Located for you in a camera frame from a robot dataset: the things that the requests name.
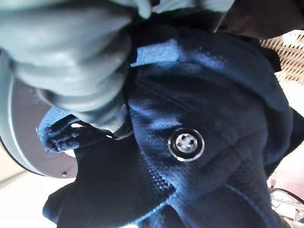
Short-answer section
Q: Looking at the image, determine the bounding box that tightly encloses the right robot hand black cloth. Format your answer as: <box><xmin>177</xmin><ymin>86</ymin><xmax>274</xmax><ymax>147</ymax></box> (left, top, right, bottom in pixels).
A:
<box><xmin>0</xmin><ymin>0</ymin><xmax>225</xmax><ymax>140</ymax></box>

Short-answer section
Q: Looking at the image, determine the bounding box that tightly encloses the navy blue knitted buttoned garment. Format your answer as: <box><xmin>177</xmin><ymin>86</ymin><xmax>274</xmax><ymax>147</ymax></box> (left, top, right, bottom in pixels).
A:
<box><xmin>39</xmin><ymin>23</ymin><xmax>304</xmax><ymax>228</ymax></box>

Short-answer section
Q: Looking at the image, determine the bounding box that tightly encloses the dark brown cloth garment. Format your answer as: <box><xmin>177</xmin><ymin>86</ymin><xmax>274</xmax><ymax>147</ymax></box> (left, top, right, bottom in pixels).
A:
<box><xmin>213</xmin><ymin>0</ymin><xmax>304</xmax><ymax>40</ymax></box>

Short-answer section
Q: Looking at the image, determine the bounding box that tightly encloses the beige wicker laundry basket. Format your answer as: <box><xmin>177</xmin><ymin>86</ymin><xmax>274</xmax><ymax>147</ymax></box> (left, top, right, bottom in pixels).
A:
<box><xmin>258</xmin><ymin>30</ymin><xmax>304</xmax><ymax>86</ymax></box>

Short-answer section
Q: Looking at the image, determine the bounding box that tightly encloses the thin black cable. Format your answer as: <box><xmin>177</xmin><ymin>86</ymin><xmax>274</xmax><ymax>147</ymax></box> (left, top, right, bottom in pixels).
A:
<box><xmin>270</xmin><ymin>187</ymin><xmax>304</xmax><ymax>205</ymax></box>

